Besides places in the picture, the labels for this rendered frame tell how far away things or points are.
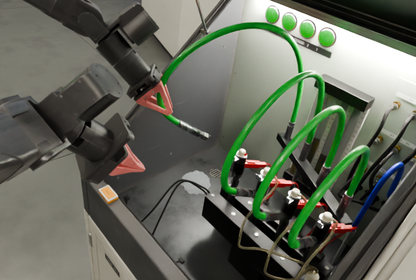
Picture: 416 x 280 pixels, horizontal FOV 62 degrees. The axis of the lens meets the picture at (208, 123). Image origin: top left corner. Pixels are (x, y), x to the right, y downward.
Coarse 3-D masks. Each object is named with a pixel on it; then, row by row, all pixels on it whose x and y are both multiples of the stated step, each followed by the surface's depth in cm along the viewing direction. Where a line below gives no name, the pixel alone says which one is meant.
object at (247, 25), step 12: (240, 24) 72; (252, 24) 72; (264, 24) 74; (216, 36) 71; (288, 36) 77; (192, 48) 71; (180, 60) 72; (300, 60) 82; (168, 72) 72; (300, 72) 85; (300, 84) 87; (300, 96) 89
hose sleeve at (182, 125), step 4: (180, 120) 81; (180, 124) 81; (184, 124) 82; (188, 124) 83; (180, 128) 82; (184, 128) 82; (188, 128) 83; (192, 128) 83; (196, 128) 85; (188, 132) 84; (192, 132) 84; (196, 132) 84; (200, 132) 85; (196, 136) 85; (200, 136) 86
